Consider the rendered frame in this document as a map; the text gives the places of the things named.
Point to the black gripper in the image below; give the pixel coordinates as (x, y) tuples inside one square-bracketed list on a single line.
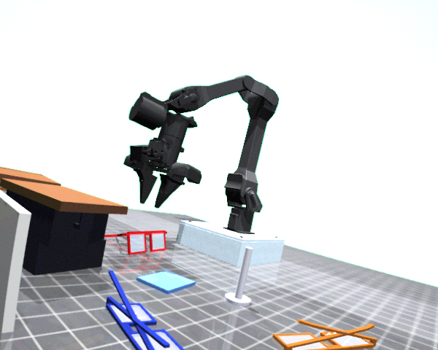
[(175, 172)]

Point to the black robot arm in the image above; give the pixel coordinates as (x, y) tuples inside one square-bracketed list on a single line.
[(241, 186)]

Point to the grey flat panel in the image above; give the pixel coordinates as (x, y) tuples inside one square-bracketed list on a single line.
[(14, 225)]

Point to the light blue flat square plate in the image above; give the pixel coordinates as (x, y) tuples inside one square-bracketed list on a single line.
[(166, 281)]

